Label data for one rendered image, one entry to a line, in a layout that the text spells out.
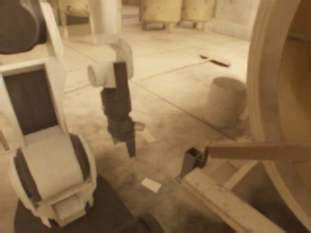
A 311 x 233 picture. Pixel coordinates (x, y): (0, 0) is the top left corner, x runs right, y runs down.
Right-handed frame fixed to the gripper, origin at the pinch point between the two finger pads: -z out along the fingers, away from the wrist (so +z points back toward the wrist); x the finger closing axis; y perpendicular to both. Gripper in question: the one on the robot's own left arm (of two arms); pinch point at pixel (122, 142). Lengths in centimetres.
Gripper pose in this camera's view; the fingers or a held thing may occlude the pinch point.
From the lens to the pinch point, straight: 66.4
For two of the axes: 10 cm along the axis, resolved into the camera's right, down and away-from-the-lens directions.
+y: 7.9, -3.0, 5.4
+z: -0.7, -9.1, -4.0
